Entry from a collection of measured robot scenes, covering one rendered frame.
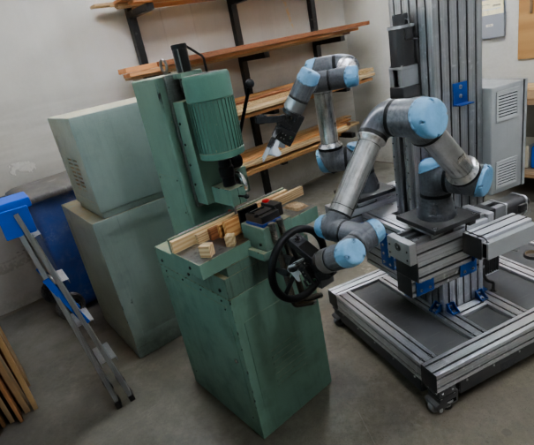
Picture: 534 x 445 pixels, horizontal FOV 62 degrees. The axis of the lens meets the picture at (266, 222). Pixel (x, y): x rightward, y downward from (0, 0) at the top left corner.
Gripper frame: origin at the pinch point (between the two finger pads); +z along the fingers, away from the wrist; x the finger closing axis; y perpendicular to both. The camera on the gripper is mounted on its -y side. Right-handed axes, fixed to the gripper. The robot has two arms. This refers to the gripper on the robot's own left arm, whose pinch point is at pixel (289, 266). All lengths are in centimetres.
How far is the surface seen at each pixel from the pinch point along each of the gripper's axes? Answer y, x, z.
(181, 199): -44, -1, 47
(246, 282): -1.0, -5.2, 26.2
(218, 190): -37.7, 7.2, 29.3
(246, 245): -13.1, 0.0, 19.7
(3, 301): -72, -83, 269
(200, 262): -17.0, -19.0, 18.8
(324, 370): 58, 18, 59
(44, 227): -92, -37, 190
